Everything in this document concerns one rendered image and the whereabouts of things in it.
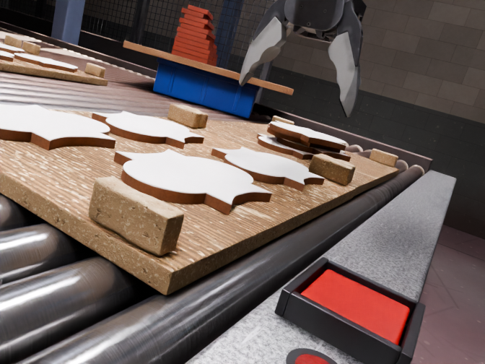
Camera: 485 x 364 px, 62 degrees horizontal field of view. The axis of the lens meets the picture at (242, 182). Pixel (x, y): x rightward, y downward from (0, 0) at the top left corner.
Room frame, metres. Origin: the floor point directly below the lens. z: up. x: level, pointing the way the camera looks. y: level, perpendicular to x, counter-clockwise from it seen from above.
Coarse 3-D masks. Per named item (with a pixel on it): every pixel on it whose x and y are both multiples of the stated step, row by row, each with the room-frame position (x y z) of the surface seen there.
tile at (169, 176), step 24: (144, 168) 0.33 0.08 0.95; (168, 168) 0.35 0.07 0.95; (192, 168) 0.37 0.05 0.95; (216, 168) 0.40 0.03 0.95; (144, 192) 0.29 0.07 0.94; (168, 192) 0.29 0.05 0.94; (192, 192) 0.30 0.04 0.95; (216, 192) 0.32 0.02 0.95; (240, 192) 0.34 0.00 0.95; (264, 192) 0.37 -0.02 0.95
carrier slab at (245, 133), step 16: (208, 128) 0.72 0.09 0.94; (224, 128) 0.78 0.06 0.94; (240, 128) 0.85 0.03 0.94; (256, 128) 0.93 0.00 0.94; (256, 144) 0.69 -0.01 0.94; (304, 160) 0.67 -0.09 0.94; (352, 160) 0.84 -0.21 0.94; (368, 160) 0.92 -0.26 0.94; (368, 176) 0.70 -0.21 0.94; (384, 176) 0.76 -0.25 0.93
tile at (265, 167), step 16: (224, 160) 0.47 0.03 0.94; (240, 160) 0.47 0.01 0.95; (256, 160) 0.50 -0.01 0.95; (272, 160) 0.53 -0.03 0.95; (288, 160) 0.56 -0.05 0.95; (256, 176) 0.44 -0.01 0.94; (272, 176) 0.44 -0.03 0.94; (288, 176) 0.46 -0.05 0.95; (304, 176) 0.49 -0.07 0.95; (320, 176) 0.52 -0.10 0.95
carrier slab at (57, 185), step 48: (0, 144) 0.31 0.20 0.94; (144, 144) 0.46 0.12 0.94; (192, 144) 0.54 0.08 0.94; (240, 144) 0.64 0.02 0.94; (0, 192) 0.26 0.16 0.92; (48, 192) 0.25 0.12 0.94; (288, 192) 0.43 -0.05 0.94; (336, 192) 0.50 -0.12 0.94; (96, 240) 0.22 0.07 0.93; (192, 240) 0.24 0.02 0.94; (240, 240) 0.26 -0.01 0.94
